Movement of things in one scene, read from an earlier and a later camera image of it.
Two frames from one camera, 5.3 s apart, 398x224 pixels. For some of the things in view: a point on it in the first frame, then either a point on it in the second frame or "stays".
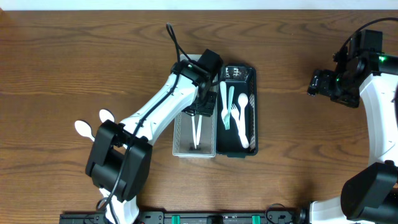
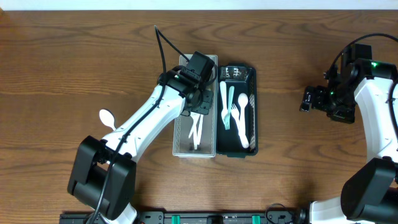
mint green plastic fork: [226, 120] stays
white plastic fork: [236, 114] stays
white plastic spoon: [84, 129] to [195, 117]
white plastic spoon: [193, 126] stays
